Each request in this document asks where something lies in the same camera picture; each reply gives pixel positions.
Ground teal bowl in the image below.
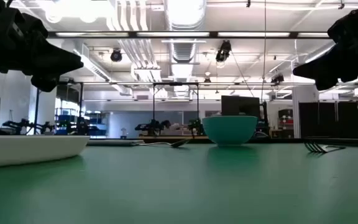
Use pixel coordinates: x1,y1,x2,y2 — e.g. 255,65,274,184
201,115,259,147

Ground silver ventilation duct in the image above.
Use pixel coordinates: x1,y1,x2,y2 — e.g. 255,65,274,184
163,0,208,97

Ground thin hanging cable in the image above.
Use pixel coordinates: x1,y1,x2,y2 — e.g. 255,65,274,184
260,0,267,102

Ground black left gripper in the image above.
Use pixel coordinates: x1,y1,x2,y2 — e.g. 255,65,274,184
0,0,84,93

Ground black partition wall panels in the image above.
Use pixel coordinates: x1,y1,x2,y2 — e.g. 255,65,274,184
298,101,358,139

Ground white chopstick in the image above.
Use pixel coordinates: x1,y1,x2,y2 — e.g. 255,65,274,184
303,141,347,154

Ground white plate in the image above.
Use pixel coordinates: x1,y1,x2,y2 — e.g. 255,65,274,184
0,134,91,168

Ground green table mat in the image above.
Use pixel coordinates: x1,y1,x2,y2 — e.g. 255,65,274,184
0,142,358,224

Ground black monitor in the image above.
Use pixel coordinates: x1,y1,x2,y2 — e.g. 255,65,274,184
221,95,261,119

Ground blue pole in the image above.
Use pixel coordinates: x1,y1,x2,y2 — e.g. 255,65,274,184
34,88,40,135

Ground silver metal spoon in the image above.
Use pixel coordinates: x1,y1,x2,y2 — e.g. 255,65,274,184
138,138,191,149

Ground overhead light bar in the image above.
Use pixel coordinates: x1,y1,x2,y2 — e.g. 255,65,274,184
47,30,334,39

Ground black hanging camera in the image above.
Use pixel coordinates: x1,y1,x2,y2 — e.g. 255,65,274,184
270,73,285,85
215,39,232,63

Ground red and white shelf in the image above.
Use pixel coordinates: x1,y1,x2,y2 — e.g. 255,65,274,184
278,108,295,130

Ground black background rig frame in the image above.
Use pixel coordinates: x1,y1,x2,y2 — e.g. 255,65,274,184
57,81,85,136
152,82,200,138

